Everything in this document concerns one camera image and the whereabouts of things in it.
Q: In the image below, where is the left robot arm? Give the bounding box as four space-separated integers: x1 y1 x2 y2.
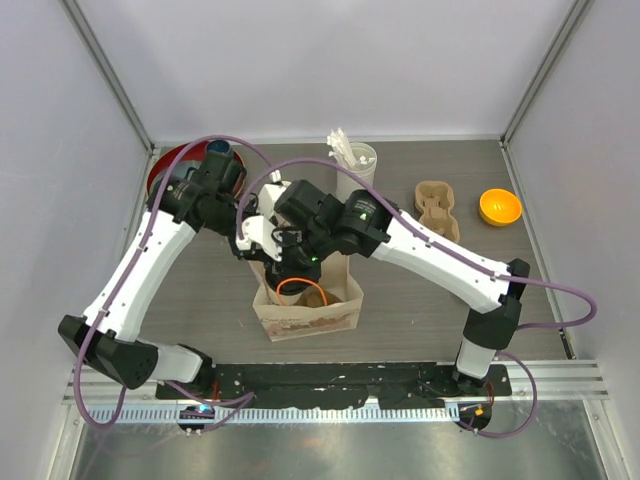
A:
58 140 246 399

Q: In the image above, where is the white straws bundle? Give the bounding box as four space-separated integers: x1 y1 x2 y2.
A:
326 128 356 168

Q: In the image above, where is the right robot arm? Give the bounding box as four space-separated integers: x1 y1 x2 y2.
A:
258 180 530 395

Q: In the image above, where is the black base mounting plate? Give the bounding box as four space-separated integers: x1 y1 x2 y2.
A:
155 362 512 410

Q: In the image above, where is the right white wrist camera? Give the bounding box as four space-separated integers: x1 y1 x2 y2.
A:
236 215 283 262

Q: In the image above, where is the white cylindrical straw holder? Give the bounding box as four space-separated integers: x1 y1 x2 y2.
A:
335 142 378 203

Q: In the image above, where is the red round tray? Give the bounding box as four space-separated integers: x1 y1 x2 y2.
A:
146 141 246 198

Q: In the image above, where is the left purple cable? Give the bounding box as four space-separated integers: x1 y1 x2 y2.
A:
74 134 281 434

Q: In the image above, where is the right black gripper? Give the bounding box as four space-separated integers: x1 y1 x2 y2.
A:
264 226 334 290

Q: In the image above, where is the aluminium frame rail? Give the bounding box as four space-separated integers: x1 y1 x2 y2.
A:
80 360 608 432

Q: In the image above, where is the brown pulp cup carrier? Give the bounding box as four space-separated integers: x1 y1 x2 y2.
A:
296 288 342 308
414 181 460 244

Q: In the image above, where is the dark blue ceramic mug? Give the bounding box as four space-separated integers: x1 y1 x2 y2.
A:
205 139 234 158

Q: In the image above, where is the printed kraft paper bag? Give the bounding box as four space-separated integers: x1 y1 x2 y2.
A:
249 253 364 342

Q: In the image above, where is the orange plastic bowl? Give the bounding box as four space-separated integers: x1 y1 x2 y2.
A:
479 188 523 227

